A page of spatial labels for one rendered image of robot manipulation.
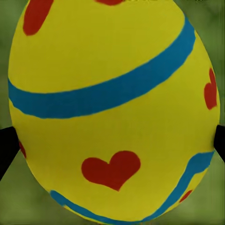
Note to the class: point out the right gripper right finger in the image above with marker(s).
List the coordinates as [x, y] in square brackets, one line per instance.
[219, 141]

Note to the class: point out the easter egg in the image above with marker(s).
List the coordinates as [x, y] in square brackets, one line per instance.
[115, 105]

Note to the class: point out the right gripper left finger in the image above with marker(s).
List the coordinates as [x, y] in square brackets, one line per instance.
[9, 148]

